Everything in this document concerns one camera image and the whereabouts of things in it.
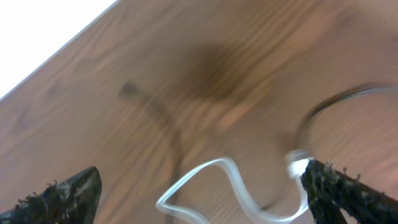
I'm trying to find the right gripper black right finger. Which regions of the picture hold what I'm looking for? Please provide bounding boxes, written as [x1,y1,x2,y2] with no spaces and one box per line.
[300,159,397,224]

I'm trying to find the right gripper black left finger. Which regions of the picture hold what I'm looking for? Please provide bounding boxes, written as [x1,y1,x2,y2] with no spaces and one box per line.
[1,166,102,224]

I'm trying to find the white usb cable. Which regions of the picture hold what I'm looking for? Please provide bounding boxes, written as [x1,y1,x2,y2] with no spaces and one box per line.
[155,149,313,224]

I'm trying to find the black usb cable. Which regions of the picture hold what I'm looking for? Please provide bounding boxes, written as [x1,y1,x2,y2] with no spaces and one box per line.
[294,86,398,150]

